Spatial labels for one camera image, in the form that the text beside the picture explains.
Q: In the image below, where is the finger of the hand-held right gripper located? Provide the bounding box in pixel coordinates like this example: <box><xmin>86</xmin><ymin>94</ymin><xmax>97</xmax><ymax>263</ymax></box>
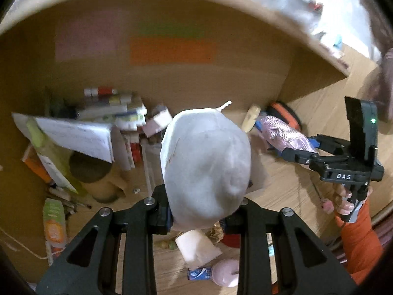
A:
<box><xmin>308</xmin><ymin>134</ymin><xmax>353</xmax><ymax>157</ymax></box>
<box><xmin>281</xmin><ymin>148</ymin><xmax>351</xmax><ymax>173</ymax></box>

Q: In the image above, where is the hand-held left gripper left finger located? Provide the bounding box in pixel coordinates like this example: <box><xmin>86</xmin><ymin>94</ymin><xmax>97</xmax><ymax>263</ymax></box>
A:
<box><xmin>36</xmin><ymin>184</ymin><xmax>172</xmax><ymax>295</ymax></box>

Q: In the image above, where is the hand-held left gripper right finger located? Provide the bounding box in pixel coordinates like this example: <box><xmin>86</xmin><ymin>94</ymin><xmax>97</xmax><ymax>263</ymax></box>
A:
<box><xmin>224</xmin><ymin>198</ymin><xmax>358</xmax><ymax>295</ymax></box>

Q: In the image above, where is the pink mesh bag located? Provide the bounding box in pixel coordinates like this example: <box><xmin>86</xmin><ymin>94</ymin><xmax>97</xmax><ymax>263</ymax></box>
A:
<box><xmin>259</xmin><ymin>115</ymin><xmax>318</xmax><ymax>154</ymax></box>

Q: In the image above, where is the white tape roll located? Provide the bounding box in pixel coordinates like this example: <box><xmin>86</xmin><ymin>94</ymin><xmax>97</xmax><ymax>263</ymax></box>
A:
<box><xmin>175</xmin><ymin>229</ymin><xmax>223</xmax><ymax>268</ymax></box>

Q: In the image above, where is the pink knitted pouch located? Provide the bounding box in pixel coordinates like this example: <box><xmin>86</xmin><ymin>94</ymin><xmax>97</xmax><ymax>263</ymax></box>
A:
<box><xmin>212</xmin><ymin>259</ymin><xmax>240</xmax><ymax>288</ymax></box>

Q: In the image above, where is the white cloth bag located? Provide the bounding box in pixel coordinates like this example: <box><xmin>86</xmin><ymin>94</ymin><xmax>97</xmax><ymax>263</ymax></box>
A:
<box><xmin>160</xmin><ymin>100</ymin><xmax>253</xmax><ymax>232</ymax></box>

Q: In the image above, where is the blue packet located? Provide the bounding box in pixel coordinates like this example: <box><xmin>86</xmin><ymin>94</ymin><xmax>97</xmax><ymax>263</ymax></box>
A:
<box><xmin>187</xmin><ymin>267</ymin><xmax>214</xmax><ymax>281</ymax></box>

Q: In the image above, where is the person's right hand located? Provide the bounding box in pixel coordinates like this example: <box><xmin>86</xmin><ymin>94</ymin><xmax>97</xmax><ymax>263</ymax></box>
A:
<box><xmin>332</xmin><ymin>185</ymin><xmax>373</xmax><ymax>216</ymax></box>

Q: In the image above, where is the wooden desk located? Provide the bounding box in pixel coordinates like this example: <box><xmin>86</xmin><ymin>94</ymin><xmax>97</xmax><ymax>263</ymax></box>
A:
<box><xmin>18</xmin><ymin>44</ymin><xmax>384</xmax><ymax>295</ymax></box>

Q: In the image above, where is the orange and black round case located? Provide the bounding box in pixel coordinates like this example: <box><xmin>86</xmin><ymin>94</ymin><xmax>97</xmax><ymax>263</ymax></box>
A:
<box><xmin>266</xmin><ymin>101</ymin><xmax>303</xmax><ymax>133</ymax></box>

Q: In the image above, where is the cream bottle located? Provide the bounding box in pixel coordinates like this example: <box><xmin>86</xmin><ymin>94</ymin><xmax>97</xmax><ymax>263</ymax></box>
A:
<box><xmin>241</xmin><ymin>104</ymin><xmax>261</xmax><ymax>133</ymax></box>

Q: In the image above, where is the beige mug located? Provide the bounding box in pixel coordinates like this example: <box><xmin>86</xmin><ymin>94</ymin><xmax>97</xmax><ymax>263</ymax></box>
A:
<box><xmin>69</xmin><ymin>152</ymin><xmax>128</xmax><ymax>203</ymax></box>

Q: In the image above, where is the bundle of pens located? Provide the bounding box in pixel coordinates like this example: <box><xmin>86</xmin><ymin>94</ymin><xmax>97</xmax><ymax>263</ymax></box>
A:
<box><xmin>47</xmin><ymin>184</ymin><xmax>93</xmax><ymax>216</ymax></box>

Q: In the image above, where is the small white box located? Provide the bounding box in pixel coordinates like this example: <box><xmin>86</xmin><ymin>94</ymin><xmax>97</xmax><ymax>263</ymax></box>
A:
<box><xmin>143</xmin><ymin>106</ymin><xmax>173</xmax><ymax>137</ymax></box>

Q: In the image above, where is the green and orange tube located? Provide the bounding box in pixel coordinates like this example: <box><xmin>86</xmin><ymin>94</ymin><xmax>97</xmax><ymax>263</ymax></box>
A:
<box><xmin>43</xmin><ymin>198</ymin><xmax>68</xmax><ymax>252</ymax></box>

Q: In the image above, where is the wooden desk hutch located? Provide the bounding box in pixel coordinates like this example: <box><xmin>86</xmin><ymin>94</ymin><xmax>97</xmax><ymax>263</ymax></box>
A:
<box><xmin>0</xmin><ymin>0</ymin><xmax>351</xmax><ymax>173</ymax></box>

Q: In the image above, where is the stack of small boxes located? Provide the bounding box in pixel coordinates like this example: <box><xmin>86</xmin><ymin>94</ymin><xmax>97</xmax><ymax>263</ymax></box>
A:
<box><xmin>75</xmin><ymin>90</ymin><xmax>148</xmax><ymax>131</ymax></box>

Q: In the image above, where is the white handwritten paper sheet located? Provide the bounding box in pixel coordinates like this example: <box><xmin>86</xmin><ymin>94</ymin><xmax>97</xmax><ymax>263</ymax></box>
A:
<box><xmin>12</xmin><ymin>112</ymin><xmax>115</xmax><ymax>163</ymax></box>

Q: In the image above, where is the orange box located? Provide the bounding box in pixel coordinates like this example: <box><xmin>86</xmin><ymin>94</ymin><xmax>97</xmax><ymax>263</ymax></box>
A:
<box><xmin>21</xmin><ymin>144</ymin><xmax>53</xmax><ymax>185</ymax></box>

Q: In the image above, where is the red and white marker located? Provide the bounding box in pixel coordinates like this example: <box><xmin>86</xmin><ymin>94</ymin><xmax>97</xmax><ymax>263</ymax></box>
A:
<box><xmin>84</xmin><ymin>87</ymin><xmax>119</xmax><ymax>97</ymax></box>

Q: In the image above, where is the orange paper note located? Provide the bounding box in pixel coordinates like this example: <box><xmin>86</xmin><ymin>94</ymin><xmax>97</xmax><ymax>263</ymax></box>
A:
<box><xmin>130</xmin><ymin>37</ymin><xmax>217</xmax><ymax>66</ymax></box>

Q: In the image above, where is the green paper note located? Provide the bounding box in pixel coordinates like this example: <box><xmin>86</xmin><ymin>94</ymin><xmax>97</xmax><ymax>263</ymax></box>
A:
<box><xmin>137</xmin><ymin>21</ymin><xmax>205</xmax><ymax>39</ymax></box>

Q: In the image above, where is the pink paper note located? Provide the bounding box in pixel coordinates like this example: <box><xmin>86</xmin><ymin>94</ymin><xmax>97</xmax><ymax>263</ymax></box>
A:
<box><xmin>55</xmin><ymin>11</ymin><xmax>128</xmax><ymax>62</ymax></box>

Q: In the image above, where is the white cord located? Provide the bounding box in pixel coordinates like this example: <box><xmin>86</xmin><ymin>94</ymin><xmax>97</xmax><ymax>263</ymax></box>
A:
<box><xmin>0</xmin><ymin>227</ymin><xmax>51</xmax><ymax>260</ymax></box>

